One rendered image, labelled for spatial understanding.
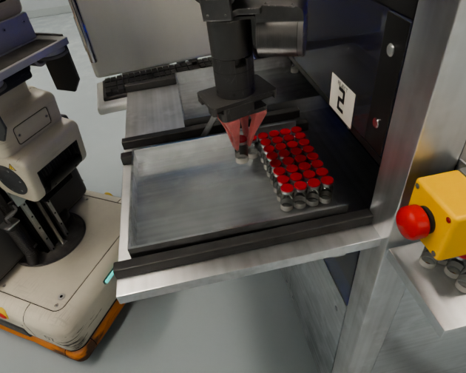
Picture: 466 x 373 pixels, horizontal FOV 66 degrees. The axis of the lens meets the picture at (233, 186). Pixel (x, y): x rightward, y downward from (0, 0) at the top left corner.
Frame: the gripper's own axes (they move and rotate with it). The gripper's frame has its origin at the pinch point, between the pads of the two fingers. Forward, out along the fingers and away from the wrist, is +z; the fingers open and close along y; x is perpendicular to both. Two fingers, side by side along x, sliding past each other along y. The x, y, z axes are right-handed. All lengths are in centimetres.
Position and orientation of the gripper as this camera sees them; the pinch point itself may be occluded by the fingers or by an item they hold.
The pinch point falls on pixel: (241, 142)
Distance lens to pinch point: 58.6
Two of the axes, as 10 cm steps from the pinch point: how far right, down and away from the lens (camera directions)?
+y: 9.0, -3.5, 2.6
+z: 1.0, 7.5, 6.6
